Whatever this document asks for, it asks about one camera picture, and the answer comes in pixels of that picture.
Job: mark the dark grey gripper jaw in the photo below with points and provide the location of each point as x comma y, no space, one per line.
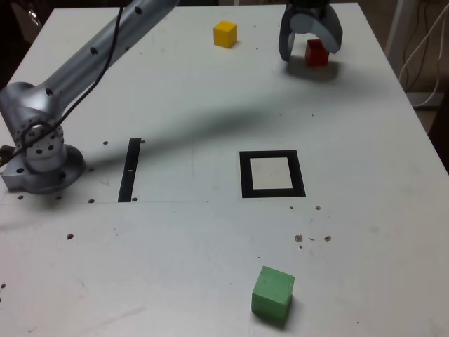
285,42

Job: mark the green cube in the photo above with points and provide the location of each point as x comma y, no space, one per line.
271,295

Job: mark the black tape strip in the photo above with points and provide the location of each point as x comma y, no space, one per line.
128,172

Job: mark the yellow cube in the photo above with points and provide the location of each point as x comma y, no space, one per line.
224,35

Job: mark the red cube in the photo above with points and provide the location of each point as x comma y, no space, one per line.
315,54

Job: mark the black tape square outline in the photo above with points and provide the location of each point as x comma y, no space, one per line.
245,175

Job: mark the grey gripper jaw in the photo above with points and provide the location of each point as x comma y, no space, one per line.
326,31

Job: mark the white post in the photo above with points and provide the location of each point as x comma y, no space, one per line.
400,17

